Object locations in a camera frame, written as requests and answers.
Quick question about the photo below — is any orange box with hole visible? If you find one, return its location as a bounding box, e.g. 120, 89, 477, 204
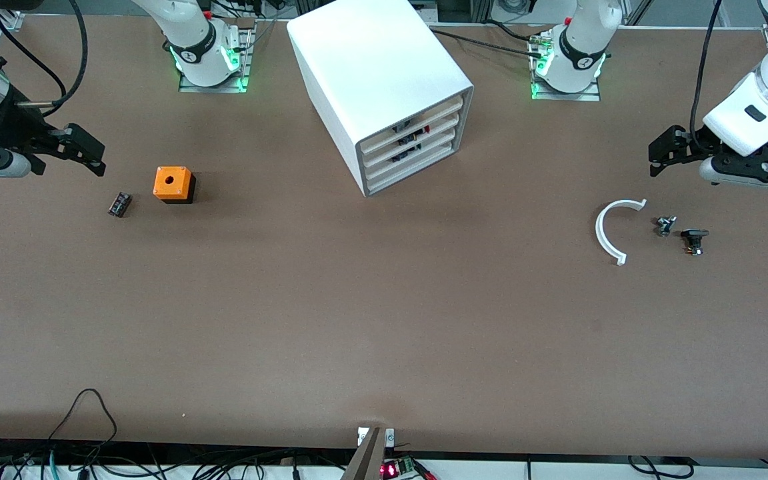
153, 166, 197, 205

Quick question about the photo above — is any small black switch part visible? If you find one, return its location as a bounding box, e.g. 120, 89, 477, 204
681, 229, 710, 257

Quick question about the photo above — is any black curled cable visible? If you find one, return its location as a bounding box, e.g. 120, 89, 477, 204
627, 455, 695, 479

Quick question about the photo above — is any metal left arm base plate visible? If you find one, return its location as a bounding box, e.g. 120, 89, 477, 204
531, 30, 601, 102

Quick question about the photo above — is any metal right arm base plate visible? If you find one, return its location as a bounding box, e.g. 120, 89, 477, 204
179, 20, 255, 94

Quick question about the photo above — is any small white metal bracket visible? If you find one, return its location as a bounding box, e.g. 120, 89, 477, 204
357, 427, 395, 447

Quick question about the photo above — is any black cable behind cabinet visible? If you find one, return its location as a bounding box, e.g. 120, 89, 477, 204
424, 20, 548, 61

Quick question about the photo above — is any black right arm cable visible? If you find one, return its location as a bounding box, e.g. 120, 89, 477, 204
0, 0, 88, 114

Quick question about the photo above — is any black looped cable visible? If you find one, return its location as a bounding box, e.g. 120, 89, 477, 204
47, 389, 118, 444

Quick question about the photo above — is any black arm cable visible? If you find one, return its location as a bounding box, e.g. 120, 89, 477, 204
691, 0, 725, 151
0, 0, 88, 114

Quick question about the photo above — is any white curved arc piece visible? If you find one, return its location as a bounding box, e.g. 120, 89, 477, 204
595, 199, 648, 267

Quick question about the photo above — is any circuit board with red light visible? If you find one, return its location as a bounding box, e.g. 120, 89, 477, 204
381, 455, 437, 480

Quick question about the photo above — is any brown angled metal bar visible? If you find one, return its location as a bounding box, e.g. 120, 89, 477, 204
341, 428, 385, 480

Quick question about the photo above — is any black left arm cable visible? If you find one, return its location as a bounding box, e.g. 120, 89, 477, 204
691, 0, 725, 151

